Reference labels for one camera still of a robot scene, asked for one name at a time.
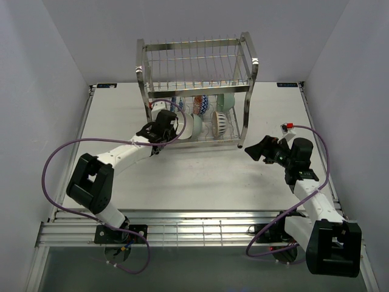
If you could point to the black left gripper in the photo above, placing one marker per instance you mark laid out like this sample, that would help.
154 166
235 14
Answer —
172 135

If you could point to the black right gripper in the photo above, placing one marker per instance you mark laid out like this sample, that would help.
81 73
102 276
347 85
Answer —
269 144

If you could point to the white ceramic bowl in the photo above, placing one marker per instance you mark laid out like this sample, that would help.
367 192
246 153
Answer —
184 126

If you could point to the light green ceramic bowl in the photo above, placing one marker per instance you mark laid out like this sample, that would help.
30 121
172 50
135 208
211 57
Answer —
197 125

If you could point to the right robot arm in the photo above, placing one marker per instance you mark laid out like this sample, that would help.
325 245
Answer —
332 244

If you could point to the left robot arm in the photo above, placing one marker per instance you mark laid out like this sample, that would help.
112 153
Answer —
91 182

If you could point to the stainless steel dish rack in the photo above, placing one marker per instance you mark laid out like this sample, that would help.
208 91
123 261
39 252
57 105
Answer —
187 69

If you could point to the blue patterned white bowl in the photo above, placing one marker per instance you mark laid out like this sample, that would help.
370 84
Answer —
180 102

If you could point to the red blue zigzag bowl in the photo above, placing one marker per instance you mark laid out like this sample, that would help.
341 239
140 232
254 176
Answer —
200 105

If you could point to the pale green bowl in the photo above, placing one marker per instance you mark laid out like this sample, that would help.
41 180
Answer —
225 102

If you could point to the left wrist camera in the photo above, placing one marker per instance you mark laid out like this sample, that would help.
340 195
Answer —
157 106

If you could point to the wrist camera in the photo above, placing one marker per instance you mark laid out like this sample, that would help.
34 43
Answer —
288 131
157 106

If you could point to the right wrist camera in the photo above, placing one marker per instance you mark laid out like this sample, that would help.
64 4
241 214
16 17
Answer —
288 131

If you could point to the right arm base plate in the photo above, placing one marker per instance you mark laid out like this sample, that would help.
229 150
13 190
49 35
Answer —
276 234

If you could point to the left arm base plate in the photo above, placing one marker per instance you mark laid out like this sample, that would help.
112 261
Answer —
105 235

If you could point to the aluminium frame rail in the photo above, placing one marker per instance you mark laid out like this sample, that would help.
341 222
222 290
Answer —
165 229

